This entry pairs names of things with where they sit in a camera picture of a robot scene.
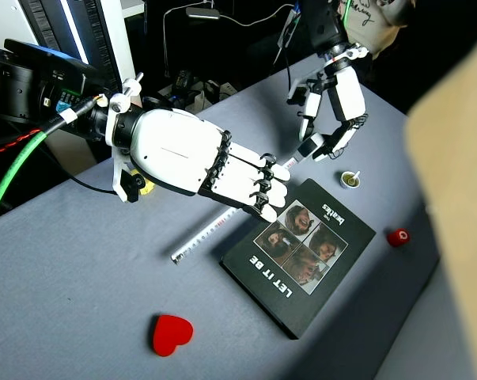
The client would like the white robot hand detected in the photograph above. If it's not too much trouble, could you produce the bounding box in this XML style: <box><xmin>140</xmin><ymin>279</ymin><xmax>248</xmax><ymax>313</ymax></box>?
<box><xmin>127</xmin><ymin>107</ymin><xmax>293</xmax><ymax>223</ymax></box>
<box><xmin>297</xmin><ymin>66</ymin><xmax>369</xmax><ymax>162</ymax></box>

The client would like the grey tape measure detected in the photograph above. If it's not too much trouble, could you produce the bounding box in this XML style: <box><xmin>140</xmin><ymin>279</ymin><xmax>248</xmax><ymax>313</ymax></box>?
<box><xmin>170</xmin><ymin>133</ymin><xmax>327</xmax><ymax>265</ymax></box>

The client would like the black Let It Be album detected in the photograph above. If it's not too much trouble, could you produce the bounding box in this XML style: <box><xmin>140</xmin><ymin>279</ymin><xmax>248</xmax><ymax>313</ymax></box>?
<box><xmin>219</xmin><ymin>177</ymin><xmax>377</xmax><ymax>340</ymax></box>

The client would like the yellow toy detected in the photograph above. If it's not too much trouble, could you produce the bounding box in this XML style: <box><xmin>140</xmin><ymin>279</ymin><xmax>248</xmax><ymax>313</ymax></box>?
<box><xmin>131</xmin><ymin>169</ymin><xmax>157</xmax><ymax>196</ymax></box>

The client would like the black power adapter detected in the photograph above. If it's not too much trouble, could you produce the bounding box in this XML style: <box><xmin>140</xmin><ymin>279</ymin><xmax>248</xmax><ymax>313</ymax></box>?
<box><xmin>174</xmin><ymin>70</ymin><xmax>195</xmax><ymax>93</ymax></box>

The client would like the white power strip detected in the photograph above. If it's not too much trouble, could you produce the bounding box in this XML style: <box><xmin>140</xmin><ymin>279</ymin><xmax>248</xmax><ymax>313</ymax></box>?
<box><xmin>200</xmin><ymin>78</ymin><xmax>239</xmax><ymax>106</ymax></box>

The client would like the small white cup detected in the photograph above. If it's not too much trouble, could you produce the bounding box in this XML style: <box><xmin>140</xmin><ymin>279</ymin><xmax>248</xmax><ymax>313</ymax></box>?
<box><xmin>339</xmin><ymin>169</ymin><xmax>362</xmax><ymax>190</ymax></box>

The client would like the grey table cloth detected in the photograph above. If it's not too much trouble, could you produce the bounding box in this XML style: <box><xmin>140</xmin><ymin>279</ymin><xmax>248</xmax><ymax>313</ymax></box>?
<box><xmin>0</xmin><ymin>53</ymin><xmax>477</xmax><ymax>380</ymax></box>

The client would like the white computer tower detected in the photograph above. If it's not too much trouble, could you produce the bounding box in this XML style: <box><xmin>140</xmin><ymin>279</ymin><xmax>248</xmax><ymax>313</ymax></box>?
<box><xmin>0</xmin><ymin>0</ymin><xmax>138</xmax><ymax>159</ymax></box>

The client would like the grey power adapter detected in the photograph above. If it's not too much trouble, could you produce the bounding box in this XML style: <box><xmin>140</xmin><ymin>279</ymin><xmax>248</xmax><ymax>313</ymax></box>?
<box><xmin>185</xmin><ymin>6</ymin><xmax>221</xmax><ymax>20</ymax></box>

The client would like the red round toy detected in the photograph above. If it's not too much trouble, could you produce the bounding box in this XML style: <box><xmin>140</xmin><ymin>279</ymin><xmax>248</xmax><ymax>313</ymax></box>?
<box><xmin>387</xmin><ymin>227</ymin><xmax>411</xmax><ymax>249</ymax></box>

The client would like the beige cardboard panel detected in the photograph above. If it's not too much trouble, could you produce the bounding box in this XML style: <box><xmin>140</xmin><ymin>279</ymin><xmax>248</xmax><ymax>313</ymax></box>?
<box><xmin>403</xmin><ymin>29</ymin><xmax>477</xmax><ymax>380</ymax></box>

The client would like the red heart block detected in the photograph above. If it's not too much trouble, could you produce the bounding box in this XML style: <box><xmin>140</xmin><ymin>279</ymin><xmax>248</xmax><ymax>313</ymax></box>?
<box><xmin>150</xmin><ymin>314</ymin><xmax>195</xmax><ymax>357</ymax></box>

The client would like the black camera cable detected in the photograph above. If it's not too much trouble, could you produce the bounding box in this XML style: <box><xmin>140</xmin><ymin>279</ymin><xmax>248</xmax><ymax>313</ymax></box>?
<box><xmin>283</xmin><ymin>35</ymin><xmax>297</xmax><ymax>94</ymax></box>
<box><xmin>68</xmin><ymin>173</ymin><xmax>119</xmax><ymax>196</ymax></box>

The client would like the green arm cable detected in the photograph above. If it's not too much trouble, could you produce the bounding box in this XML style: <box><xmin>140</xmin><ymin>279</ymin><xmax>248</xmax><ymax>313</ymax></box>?
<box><xmin>0</xmin><ymin>130</ymin><xmax>48</xmax><ymax>225</ymax></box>
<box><xmin>340</xmin><ymin>0</ymin><xmax>354</xmax><ymax>29</ymax></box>

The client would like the white blue cable connector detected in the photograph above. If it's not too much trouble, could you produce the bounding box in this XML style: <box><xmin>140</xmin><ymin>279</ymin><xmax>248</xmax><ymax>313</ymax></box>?
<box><xmin>278</xmin><ymin>3</ymin><xmax>302</xmax><ymax>51</ymax></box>

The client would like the thin white cable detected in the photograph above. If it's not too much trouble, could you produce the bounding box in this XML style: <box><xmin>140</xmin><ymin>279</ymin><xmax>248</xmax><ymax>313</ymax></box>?
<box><xmin>161</xmin><ymin>0</ymin><xmax>294</xmax><ymax>78</ymax></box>

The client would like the red black twisted cable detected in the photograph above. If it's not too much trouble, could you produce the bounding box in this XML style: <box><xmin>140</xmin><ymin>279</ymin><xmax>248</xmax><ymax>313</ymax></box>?
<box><xmin>0</xmin><ymin>128</ymin><xmax>42</xmax><ymax>156</ymax></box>

